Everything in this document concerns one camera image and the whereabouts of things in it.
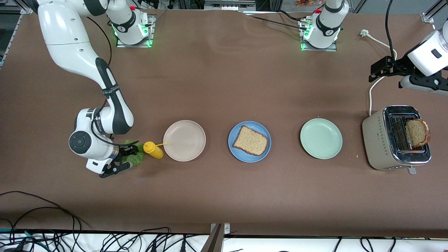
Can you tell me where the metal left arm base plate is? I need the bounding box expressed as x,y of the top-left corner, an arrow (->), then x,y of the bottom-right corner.
300,17 -> 338,52

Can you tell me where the dark metal mount post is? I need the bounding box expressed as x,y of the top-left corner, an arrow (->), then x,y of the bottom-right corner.
200,224 -> 224,252

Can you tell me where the blue round plate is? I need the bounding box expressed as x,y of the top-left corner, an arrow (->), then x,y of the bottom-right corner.
228,121 -> 272,163

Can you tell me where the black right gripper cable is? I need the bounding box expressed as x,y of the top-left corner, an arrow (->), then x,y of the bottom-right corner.
90,104 -> 124,148

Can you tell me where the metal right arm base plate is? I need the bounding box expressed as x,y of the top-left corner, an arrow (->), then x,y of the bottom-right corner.
115,14 -> 156,48

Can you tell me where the beige chrome toaster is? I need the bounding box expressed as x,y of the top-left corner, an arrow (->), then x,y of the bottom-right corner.
362,105 -> 432,175

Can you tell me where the yellow squeeze bottle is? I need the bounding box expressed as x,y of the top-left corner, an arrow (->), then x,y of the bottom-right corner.
143,141 -> 170,160

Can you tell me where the light green round plate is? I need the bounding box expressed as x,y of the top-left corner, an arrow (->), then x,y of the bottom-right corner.
300,118 -> 343,160

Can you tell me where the silver metal bracket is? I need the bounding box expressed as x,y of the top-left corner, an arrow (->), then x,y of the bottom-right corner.
210,223 -> 231,234

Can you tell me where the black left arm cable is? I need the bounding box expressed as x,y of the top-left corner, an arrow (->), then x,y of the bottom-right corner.
384,0 -> 400,67

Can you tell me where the aluminium frame profile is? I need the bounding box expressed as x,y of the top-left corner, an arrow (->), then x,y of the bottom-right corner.
204,0 -> 257,12

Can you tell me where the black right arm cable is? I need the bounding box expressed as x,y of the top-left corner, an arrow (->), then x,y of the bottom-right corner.
87,16 -> 113,66

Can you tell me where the teal cable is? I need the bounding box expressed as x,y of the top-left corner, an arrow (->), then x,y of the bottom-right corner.
0,228 -> 48,251

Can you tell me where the white toaster power cable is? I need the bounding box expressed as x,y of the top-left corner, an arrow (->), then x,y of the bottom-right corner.
360,29 -> 398,117

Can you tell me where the green lettuce leaf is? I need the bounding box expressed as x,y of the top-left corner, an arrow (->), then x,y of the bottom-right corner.
121,140 -> 145,167

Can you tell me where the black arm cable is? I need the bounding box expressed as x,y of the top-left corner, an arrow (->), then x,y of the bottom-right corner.
384,0 -> 400,67
87,16 -> 113,66

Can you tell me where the brown bread slice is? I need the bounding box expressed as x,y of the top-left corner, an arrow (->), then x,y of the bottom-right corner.
405,119 -> 431,148
232,125 -> 269,156

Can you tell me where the beige round plate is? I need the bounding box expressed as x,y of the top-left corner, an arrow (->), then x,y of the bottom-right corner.
163,120 -> 207,162

